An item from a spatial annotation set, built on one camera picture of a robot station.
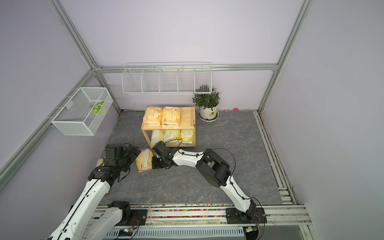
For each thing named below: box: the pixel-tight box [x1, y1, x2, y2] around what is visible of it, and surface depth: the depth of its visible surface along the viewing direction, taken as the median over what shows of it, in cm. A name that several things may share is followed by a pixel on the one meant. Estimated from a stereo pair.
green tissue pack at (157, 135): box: [150, 130, 165, 149], surface depth 101 cm
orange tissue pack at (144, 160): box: [135, 148, 153, 173], surface depth 91 cm
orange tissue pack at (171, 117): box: [162, 106, 181, 128], surface depth 86 cm
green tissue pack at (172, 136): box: [164, 129, 183, 144], surface depth 101 cm
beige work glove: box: [96, 158, 104, 167], surface depth 93 cm
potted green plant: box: [192, 88, 221, 123], surface depth 107 cm
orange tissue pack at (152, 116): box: [143, 107, 163, 127], surface depth 85 cm
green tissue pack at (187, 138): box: [180, 129, 195, 147], surface depth 99 cm
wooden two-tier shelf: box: [141, 106, 197, 148], surface depth 89 cm
